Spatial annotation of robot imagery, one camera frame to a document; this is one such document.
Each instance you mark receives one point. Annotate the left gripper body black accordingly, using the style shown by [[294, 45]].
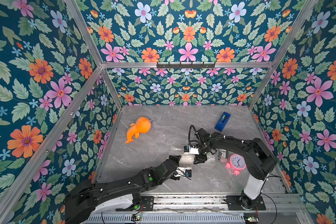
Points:
[[176, 161]]

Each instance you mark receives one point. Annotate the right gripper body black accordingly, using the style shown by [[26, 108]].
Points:
[[199, 156]]

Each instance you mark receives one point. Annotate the clear bubble wrap sheet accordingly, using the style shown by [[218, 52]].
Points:
[[211, 164]]

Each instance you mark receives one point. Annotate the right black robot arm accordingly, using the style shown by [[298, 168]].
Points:
[[258, 158]]

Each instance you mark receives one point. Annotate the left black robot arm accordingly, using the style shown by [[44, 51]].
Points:
[[86, 196]]

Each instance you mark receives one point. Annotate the american flag can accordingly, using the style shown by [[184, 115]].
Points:
[[223, 156]]

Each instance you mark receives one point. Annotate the blue tape dispenser box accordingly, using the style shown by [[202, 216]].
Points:
[[220, 125]]

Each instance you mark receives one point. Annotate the pink alarm clock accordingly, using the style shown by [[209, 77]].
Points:
[[236, 164]]

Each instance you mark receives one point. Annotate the orange plush toy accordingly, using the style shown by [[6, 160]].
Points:
[[142, 125]]

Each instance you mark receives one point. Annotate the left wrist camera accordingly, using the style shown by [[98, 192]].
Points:
[[180, 171]]

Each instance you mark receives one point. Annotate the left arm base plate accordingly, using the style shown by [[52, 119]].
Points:
[[143, 203]]

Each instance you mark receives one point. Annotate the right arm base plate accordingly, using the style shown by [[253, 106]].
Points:
[[239, 203]]

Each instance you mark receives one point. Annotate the aluminium front rail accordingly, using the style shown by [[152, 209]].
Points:
[[214, 203]]

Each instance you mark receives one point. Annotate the black wall hook rail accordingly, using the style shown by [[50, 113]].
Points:
[[185, 65]]

